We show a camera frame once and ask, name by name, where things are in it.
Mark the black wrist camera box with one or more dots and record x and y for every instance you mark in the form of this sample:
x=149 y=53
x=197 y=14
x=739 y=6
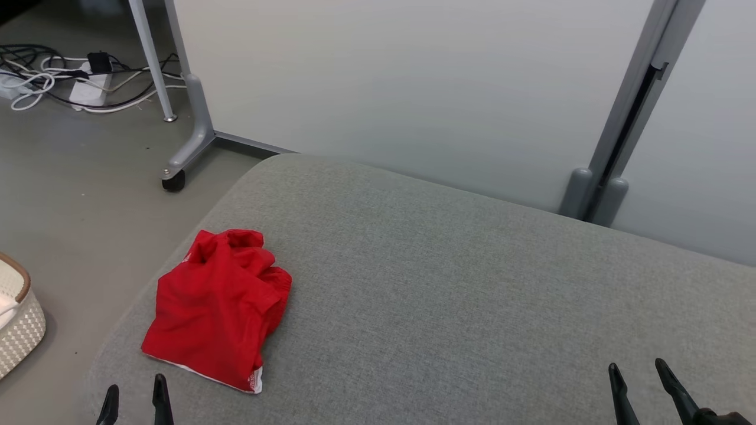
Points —
x=723 y=418

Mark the grey partition foot with caster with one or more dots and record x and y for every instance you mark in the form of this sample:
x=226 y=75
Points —
x=198 y=112

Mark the black power adapter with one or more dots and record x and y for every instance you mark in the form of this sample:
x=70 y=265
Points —
x=99 y=62

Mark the grey partition post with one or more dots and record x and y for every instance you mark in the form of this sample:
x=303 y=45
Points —
x=632 y=112

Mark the grey partition base rail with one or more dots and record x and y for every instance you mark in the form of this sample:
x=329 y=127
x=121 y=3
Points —
x=254 y=143

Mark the red and white garment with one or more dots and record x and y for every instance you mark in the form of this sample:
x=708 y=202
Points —
x=215 y=307

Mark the white socket box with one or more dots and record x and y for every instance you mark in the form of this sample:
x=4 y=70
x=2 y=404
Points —
x=9 y=85

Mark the white woven laundry basket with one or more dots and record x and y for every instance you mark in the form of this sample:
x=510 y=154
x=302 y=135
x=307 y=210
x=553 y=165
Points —
x=18 y=330

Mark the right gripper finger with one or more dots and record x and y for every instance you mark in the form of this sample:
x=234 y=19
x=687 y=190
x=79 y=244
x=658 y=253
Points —
x=679 y=395
x=623 y=401

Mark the white power strip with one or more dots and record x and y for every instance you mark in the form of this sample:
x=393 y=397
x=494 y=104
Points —
x=90 y=90

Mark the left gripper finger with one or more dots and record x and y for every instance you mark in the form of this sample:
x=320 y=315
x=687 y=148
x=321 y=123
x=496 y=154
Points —
x=109 y=407
x=161 y=404

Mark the white table leg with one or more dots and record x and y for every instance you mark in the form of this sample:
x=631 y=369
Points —
x=152 y=59

